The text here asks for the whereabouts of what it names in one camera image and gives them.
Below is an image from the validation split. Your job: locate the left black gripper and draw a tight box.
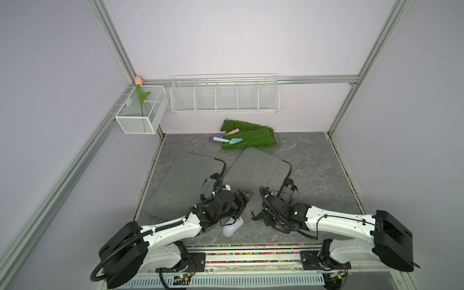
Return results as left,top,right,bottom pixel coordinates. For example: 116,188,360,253
217,188,254,222

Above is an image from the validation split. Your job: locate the grey laptop bag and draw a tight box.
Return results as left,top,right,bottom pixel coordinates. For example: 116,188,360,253
224,148,292,218
138,152,225,225

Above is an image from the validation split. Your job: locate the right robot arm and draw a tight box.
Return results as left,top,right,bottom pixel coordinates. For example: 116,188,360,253
259,187,418,273

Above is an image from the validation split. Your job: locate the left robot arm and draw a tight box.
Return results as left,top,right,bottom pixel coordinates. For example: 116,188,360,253
89,186,254,289

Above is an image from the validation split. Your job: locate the white computer mouse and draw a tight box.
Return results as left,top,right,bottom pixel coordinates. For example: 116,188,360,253
222,217,244,238

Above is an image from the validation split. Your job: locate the teal garden trowel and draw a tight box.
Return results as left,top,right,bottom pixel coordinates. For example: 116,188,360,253
213,136,243,145

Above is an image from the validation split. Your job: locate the purple pink garden trowel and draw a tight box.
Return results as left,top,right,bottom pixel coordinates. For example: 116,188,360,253
209,128,240,141

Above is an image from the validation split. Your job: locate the green artificial grass mat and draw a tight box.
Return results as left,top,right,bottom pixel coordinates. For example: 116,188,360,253
221,119,277,151

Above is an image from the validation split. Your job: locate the small white mesh basket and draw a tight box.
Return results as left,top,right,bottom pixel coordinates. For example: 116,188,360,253
116,85,169,135

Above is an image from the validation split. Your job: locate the pink artificial tulip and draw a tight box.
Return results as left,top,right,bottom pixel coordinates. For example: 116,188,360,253
135,76,150,117

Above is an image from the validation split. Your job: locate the aluminium front rail frame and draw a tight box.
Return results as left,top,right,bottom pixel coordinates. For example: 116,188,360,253
95,243,418,290

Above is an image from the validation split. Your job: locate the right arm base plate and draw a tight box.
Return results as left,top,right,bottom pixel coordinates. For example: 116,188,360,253
300,251,352,271

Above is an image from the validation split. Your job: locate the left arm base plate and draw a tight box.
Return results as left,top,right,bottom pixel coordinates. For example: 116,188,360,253
162,252,206,273

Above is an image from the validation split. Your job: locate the white vented cable duct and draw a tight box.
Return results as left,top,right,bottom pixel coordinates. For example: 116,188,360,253
119,273,325,290

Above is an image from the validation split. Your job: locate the long white wire basket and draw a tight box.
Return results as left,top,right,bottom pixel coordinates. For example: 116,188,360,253
170,83,280,114

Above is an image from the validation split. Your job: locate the aluminium wall rail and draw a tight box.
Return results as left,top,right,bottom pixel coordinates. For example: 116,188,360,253
143,73,360,87

